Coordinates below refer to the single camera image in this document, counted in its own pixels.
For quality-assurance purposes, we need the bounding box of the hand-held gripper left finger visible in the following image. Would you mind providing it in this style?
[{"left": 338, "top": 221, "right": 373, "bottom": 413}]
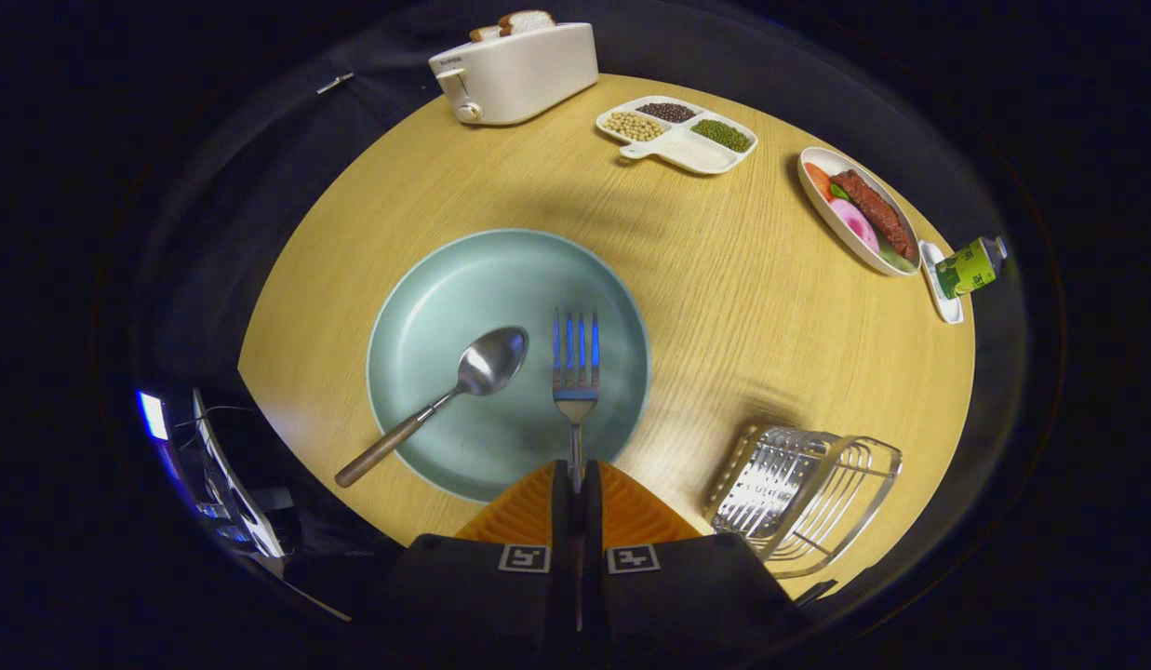
[{"left": 366, "top": 460, "right": 577, "bottom": 652}]

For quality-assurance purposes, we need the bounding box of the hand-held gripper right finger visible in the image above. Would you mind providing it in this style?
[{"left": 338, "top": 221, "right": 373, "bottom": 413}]
[{"left": 576, "top": 460, "right": 809, "bottom": 652}]

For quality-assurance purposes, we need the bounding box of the metal fork wooden handle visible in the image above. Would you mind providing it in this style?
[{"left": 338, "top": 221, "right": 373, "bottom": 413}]
[{"left": 552, "top": 310, "right": 601, "bottom": 494}]

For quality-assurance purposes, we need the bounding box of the metal spoon wooden handle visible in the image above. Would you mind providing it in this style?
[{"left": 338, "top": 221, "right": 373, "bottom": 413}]
[{"left": 334, "top": 326, "right": 530, "bottom": 489}]

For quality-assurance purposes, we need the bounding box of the white-edged monitor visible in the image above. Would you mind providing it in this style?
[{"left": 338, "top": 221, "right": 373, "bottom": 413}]
[{"left": 189, "top": 387, "right": 288, "bottom": 559}]

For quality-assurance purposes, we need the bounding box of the pale green round plate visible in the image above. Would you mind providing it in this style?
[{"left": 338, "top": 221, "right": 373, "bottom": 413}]
[{"left": 367, "top": 228, "right": 651, "bottom": 504}]

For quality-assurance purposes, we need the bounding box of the lit computer screen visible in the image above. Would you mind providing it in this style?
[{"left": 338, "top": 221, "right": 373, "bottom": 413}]
[{"left": 136, "top": 389, "right": 171, "bottom": 443}]

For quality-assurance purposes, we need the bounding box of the white oval food plate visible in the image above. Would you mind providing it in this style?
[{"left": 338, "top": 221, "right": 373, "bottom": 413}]
[{"left": 797, "top": 146, "right": 922, "bottom": 278}]

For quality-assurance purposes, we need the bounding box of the pink food piece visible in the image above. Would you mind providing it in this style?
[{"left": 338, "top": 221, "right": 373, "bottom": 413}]
[{"left": 831, "top": 198, "right": 881, "bottom": 254}]

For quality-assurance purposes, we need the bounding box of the brown sausage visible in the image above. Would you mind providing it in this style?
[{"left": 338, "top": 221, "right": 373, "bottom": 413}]
[{"left": 831, "top": 168, "right": 918, "bottom": 261}]

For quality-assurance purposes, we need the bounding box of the green label plastic bottle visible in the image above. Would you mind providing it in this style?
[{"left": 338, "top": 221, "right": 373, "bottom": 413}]
[{"left": 935, "top": 235, "right": 1010, "bottom": 300}]

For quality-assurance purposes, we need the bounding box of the white divided dish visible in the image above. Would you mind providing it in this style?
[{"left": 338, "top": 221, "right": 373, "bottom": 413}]
[{"left": 596, "top": 95, "right": 759, "bottom": 176}]

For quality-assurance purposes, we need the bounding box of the pile of green beans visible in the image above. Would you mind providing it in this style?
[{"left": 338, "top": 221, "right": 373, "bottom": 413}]
[{"left": 691, "top": 119, "right": 753, "bottom": 154}]

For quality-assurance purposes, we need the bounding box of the pile of yellow beans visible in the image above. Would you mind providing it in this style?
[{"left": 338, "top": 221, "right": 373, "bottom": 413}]
[{"left": 607, "top": 112, "right": 667, "bottom": 142}]

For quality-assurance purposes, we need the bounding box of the white toaster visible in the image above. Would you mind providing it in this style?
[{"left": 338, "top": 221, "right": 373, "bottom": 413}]
[{"left": 428, "top": 22, "right": 600, "bottom": 127}]

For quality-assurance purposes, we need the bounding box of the metal wire rack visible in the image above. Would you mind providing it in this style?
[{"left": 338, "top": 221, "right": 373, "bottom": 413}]
[{"left": 703, "top": 424, "right": 903, "bottom": 580}]

